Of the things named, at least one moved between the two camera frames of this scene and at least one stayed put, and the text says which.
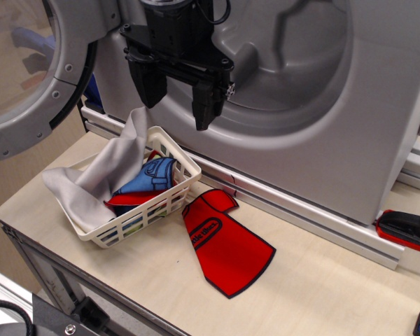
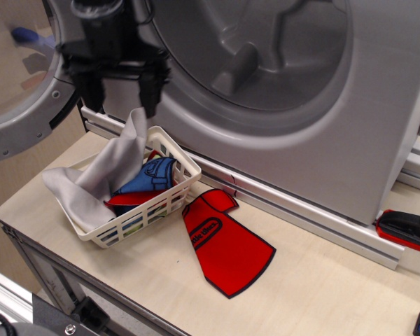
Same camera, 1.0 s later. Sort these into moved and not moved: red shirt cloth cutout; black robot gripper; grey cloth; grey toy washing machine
Moved: black robot gripper
Not moved: red shirt cloth cutout; grey cloth; grey toy washing machine
